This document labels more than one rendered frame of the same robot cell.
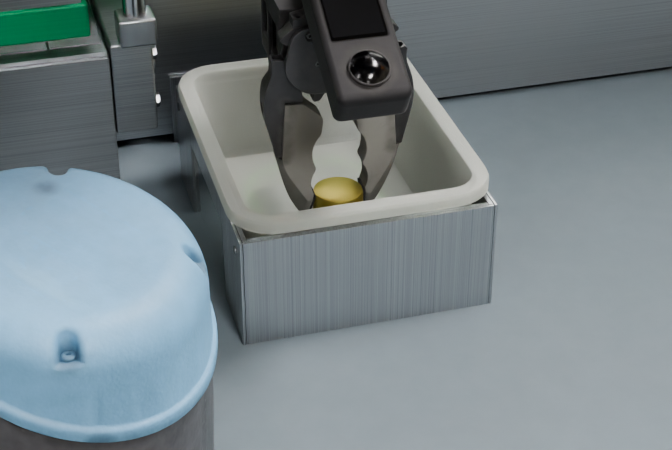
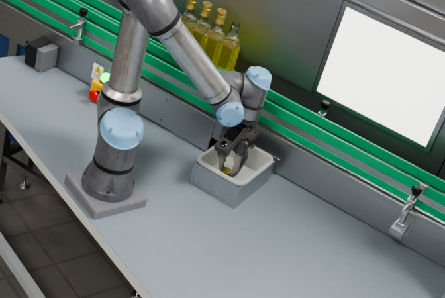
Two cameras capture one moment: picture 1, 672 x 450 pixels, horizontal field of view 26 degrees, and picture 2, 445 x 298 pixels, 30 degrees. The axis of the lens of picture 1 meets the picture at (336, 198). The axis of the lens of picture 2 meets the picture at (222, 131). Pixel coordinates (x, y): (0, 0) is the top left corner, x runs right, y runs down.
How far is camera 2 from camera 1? 179 cm
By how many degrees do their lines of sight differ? 33
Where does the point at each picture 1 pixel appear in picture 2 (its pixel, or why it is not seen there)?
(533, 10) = (319, 175)
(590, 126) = (310, 207)
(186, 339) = (125, 140)
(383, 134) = (237, 164)
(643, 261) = (270, 226)
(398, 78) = (226, 148)
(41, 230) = (124, 118)
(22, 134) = (195, 125)
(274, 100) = not seen: hidden behind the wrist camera
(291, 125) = not seen: hidden behind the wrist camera
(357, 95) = (217, 146)
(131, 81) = (217, 128)
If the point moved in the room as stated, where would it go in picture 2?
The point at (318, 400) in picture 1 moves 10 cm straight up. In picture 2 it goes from (185, 195) to (192, 169)
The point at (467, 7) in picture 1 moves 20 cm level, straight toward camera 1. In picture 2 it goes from (304, 164) to (257, 176)
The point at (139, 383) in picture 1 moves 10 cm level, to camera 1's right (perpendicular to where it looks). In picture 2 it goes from (115, 140) to (138, 161)
